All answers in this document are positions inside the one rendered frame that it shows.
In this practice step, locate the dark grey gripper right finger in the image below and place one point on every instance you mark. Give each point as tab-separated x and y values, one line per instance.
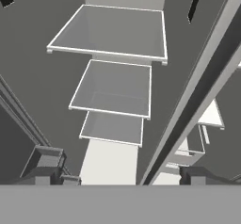
197	172

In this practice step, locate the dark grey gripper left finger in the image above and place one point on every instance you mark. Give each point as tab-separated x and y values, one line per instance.
47	158

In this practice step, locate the white freezer bin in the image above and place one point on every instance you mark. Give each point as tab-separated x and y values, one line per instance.
195	144

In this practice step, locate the grey fridge door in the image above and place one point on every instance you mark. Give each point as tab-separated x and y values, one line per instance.
12	133

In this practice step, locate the white freezer shelf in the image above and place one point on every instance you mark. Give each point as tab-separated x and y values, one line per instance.
212	116

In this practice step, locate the small white-rimmed glass fridge shelf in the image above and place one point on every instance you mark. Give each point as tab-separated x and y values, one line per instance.
113	127

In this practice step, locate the medium white-rimmed glass fridge shelf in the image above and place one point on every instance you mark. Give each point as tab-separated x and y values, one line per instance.
116	86

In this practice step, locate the grey fridge with freezer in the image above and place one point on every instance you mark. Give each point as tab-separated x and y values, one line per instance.
37	45

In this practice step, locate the large white-rimmed glass fridge shelf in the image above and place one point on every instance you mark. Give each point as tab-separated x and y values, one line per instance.
122	30

